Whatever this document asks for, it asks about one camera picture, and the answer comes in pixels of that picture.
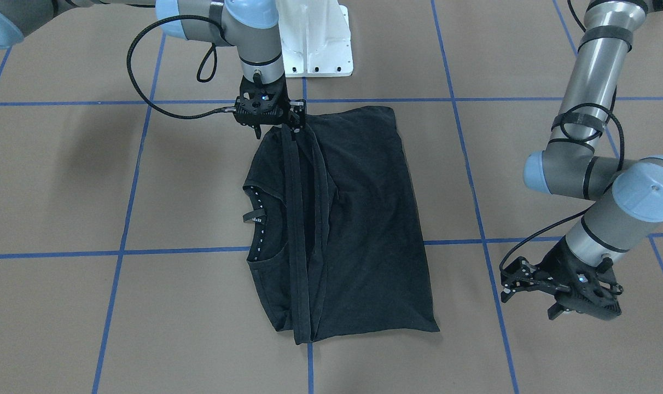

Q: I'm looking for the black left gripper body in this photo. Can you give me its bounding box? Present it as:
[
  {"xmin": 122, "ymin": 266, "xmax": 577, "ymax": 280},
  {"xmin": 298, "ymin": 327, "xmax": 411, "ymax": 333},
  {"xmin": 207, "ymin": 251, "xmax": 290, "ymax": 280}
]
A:
[{"xmin": 545, "ymin": 240, "xmax": 623, "ymax": 320}]

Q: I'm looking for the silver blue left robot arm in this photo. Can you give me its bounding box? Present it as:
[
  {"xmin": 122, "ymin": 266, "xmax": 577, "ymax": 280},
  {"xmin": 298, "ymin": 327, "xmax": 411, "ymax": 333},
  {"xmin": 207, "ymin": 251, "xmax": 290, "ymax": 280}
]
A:
[{"xmin": 499, "ymin": 1, "xmax": 663, "ymax": 320}]

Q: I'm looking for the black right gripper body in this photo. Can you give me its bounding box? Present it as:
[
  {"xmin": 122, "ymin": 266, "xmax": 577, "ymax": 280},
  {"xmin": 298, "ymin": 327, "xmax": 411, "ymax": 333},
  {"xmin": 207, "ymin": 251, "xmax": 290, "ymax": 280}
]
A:
[{"xmin": 234, "ymin": 77, "xmax": 290, "ymax": 127}]

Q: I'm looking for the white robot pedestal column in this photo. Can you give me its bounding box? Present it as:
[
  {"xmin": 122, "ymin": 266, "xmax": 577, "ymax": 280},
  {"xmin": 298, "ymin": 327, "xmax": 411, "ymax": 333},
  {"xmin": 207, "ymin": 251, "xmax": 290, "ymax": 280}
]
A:
[{"xmin": 276, "ymin": 1, "xmax": 354, "ymax": 78}]

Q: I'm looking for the black graphic t-shirt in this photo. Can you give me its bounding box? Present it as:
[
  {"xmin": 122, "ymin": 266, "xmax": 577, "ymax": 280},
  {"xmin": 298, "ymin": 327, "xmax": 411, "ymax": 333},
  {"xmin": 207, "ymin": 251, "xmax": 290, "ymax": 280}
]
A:
[{"xmin": 242, "ymin": 106, "xmax": 439, "ymax": 344}]

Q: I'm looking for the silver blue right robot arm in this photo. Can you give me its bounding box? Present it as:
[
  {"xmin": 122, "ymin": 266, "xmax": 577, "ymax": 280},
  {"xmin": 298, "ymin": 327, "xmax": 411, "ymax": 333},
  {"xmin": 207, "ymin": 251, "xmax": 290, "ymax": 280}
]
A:
[{"xmin": 0, "ymin": 1, "xmax": 306, "ymax": 137}]

